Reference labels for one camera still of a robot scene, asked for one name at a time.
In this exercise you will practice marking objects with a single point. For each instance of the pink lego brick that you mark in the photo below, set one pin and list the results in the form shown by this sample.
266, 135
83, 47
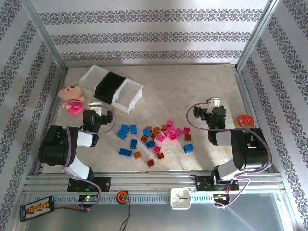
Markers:
170, 123
167, 133
171, 129
157, 149
186, 130
178, 132
172, 136
160, 139

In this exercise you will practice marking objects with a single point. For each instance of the black plastic bin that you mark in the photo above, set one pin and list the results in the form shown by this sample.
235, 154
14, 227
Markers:
108, 89

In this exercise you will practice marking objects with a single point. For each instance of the white plastic bin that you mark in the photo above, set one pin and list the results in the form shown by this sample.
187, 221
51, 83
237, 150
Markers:
127, 95
91, 78

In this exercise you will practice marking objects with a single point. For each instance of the long blue lego brick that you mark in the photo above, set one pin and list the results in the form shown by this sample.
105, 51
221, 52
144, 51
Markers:
125, 152

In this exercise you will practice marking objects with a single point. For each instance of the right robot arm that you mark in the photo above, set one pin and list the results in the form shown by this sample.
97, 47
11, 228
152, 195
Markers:
252, 151

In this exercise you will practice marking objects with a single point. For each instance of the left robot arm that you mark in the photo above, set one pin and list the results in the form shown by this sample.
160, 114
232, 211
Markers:
55, 149

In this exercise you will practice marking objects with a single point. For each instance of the pink plush doll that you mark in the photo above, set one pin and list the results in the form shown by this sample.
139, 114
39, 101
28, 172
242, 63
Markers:
72, 106

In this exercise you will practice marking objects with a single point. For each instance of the roll of tape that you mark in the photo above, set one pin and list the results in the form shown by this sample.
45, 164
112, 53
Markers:
244, 121

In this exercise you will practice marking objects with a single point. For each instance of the controller board with green light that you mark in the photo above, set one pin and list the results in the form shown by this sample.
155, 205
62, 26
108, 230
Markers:
87, 198

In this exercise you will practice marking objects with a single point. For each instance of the small controller board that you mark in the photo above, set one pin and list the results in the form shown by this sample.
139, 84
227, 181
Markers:
220, 196

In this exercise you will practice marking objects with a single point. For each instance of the orange round knob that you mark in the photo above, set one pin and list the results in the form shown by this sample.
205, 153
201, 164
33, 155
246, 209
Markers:
122, 196

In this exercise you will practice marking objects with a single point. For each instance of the white square clock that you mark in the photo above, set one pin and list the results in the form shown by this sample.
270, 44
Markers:
180, 198

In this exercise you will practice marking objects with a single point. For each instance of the black power distribution board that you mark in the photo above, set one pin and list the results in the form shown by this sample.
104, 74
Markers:
36, 209

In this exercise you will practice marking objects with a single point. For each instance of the aluminium side rail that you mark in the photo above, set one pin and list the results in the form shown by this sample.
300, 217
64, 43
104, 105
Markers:
245, 96
53, 115

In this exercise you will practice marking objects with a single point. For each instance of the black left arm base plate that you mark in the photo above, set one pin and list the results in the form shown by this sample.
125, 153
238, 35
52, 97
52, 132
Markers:
104, 184

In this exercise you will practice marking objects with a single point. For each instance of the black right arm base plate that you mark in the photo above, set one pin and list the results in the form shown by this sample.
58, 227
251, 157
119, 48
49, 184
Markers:
202, 185

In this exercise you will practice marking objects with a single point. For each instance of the aluminium mounting rail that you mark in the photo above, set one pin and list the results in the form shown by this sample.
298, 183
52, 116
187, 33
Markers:
149, 181

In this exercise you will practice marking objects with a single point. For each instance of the aluminium frame post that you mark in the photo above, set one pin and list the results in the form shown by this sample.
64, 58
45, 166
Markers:
47, 36
257, 36

